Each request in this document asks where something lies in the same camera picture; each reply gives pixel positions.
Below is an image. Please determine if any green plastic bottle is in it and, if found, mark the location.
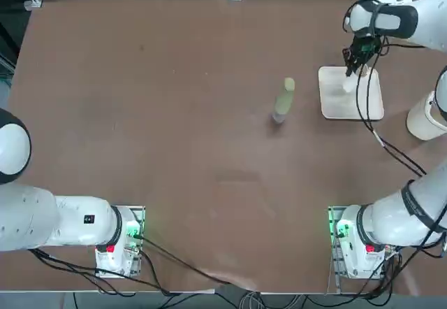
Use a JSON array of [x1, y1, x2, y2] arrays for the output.
[[271, 77, 297, 125]]

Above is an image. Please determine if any white rectangular mat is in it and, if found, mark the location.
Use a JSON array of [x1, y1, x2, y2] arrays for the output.
[[317, 65, 385, 120]]

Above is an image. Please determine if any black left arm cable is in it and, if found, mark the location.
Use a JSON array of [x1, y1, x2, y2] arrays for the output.
[[27, 233, 233, 296]]

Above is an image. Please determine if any white disposable paper cup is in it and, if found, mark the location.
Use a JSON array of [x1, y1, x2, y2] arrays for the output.
[[343, 73, 358, 94]]

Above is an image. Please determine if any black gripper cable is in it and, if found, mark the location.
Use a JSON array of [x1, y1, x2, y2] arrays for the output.
[[355, 34, 427, 178]]

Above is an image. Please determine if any grey cable bundle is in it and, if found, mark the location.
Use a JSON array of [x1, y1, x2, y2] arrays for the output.
[[240, 289, 303, 309]]

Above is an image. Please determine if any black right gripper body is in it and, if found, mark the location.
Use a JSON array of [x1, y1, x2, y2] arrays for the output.
[[350, 34, 381, 60]]

